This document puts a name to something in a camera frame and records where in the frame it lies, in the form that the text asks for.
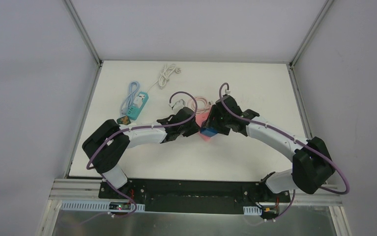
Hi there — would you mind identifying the pink triangular power strip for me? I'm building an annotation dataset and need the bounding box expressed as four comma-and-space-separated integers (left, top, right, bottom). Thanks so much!
196, 112, 211, 142

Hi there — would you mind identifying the blue cube plug adapter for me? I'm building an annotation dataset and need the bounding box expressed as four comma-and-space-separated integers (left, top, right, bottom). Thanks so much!
200, 128, 218, 138

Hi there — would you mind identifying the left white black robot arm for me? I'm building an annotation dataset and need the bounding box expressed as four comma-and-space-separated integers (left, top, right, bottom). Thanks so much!
82, 107, 200, 199

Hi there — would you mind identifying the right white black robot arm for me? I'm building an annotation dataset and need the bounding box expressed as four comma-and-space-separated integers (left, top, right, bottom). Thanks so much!
201, 95, 335, 202

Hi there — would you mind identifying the white plug in teal strip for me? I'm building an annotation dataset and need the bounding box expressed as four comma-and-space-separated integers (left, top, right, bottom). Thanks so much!
133, 96, 144, 108

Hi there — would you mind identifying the teal power strip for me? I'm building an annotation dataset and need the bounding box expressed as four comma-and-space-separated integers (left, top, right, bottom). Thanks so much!
126, 92, 149, 120

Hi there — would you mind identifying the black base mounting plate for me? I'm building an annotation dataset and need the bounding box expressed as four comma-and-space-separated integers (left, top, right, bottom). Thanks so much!
98, 178, 291, 215

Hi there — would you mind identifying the pink coiled cable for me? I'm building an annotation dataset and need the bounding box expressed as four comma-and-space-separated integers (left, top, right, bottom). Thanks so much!
187, 96, 213, 115

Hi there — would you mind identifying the white coiled cable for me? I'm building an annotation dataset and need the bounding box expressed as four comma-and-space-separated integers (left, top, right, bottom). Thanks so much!
147, 63, 182, 92

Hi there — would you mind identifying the light blue coiled cable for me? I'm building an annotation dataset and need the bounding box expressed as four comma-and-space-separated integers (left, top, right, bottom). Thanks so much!
119, 81, 141, 115

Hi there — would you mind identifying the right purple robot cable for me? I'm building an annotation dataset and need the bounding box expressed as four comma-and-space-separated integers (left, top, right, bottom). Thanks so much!
219, 83, 351, 195

